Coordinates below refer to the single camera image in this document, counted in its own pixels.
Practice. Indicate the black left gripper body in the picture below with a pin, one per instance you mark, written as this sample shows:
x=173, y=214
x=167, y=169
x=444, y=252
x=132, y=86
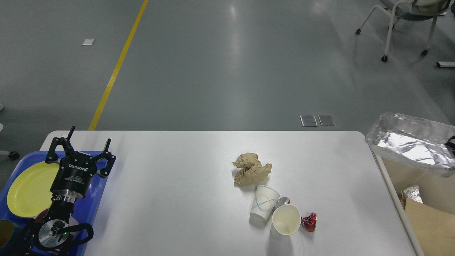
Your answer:
x=73, y=178

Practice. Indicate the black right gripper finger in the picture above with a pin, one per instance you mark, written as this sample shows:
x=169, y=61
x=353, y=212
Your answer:
x=450, y=145

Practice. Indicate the aluminium foil sheet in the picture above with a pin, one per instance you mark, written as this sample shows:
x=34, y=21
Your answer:
x=415, y=142

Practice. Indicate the yellow plastic plate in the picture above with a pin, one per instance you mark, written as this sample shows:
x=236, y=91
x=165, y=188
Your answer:
x=30, y=193

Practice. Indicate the teal mug yellow inside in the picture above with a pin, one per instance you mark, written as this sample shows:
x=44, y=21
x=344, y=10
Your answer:
x=9, y=232

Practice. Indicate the brown paper ball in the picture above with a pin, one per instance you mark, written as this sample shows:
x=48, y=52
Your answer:
x=252, y=171

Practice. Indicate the red foil wrapper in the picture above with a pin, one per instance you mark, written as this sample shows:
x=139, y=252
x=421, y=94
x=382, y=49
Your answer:
x=309, y=222

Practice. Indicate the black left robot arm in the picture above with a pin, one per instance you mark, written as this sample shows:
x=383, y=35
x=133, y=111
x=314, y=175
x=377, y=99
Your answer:
x=53, y=231

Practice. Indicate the black caster wheel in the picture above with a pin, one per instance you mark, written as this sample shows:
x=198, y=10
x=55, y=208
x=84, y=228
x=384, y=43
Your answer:
x=13, y=155

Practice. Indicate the beige plastic bin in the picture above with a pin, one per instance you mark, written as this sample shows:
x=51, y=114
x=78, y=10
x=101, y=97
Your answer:
x=436, y=192

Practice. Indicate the foil piece in bin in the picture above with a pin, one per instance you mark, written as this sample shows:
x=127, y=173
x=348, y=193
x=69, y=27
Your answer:
x=412, y=192

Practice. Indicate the white bar on floor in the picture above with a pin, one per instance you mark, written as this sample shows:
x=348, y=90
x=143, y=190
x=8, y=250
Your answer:
x=444, y=64

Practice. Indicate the white floor marker tile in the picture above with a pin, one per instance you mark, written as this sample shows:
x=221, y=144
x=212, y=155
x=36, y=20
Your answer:
x=88, y=42

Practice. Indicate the white wheeled chair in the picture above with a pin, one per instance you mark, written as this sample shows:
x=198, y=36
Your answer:
x=409, y=10

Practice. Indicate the silver floor socket plate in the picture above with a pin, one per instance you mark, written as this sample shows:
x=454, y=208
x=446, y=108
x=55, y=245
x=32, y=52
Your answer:
x=308, y=121

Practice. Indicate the white patterned paper cup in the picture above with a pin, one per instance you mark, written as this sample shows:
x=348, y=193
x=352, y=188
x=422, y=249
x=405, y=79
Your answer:
x=263, y=202

